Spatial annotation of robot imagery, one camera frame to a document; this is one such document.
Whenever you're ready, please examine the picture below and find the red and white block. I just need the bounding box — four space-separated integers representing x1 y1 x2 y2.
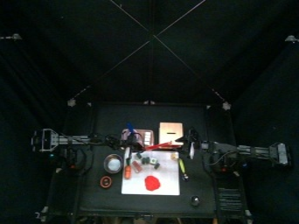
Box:
131 160 143 173

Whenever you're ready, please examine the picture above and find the red toy knife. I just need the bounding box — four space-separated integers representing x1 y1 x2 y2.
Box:
144 141 174 151

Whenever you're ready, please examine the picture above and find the white printed label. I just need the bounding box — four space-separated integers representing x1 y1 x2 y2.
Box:
218 187 243 215

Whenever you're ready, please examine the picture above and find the white ridged block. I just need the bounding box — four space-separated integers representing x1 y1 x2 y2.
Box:
143 131 154 146

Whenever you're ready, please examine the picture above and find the black round knob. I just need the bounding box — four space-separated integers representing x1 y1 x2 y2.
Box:
190 195 202 207

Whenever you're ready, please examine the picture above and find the pink tray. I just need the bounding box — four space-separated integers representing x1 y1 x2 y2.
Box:
120 128 155 147

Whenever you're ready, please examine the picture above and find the thin diagonal brace cable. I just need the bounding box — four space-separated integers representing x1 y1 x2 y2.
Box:
107 0 228 105
71 0 208 102

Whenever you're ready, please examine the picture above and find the metal bowl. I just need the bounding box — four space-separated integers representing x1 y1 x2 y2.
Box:
103 153 126 175

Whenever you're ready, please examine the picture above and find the red play dough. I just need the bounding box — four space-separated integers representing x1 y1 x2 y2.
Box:
144 175 163 193

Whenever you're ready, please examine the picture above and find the white cutting board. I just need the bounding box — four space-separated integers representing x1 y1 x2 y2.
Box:
120 150 182 196

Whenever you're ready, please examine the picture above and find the orange toy carrot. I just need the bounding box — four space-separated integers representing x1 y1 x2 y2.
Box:
123 159 134 179

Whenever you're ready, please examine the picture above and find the orange and black ring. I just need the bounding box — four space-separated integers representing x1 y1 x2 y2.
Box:
98 175 115 189

